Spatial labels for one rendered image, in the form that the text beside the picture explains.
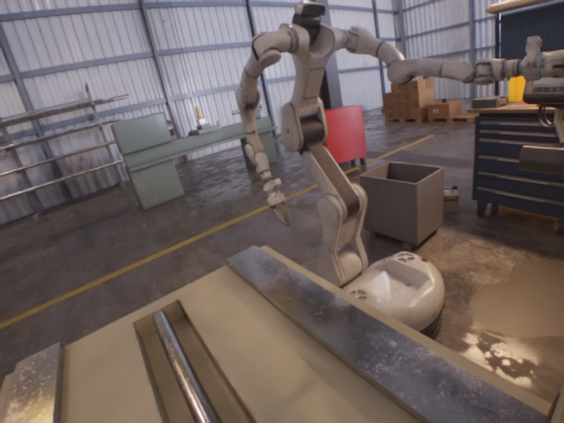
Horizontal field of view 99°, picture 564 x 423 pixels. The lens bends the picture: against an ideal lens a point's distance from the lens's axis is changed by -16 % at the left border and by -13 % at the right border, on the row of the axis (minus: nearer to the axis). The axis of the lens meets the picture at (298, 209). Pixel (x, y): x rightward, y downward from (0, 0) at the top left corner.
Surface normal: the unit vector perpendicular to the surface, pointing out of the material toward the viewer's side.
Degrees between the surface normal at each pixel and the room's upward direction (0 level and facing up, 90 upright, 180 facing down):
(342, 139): 90
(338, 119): 90
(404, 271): 73
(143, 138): 90
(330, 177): 50
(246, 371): 0
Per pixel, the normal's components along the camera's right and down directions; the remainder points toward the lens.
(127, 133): 0.61, 0.21
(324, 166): 0.35, -0.42
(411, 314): 0.06, -0.41
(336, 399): -0.18, -0.91
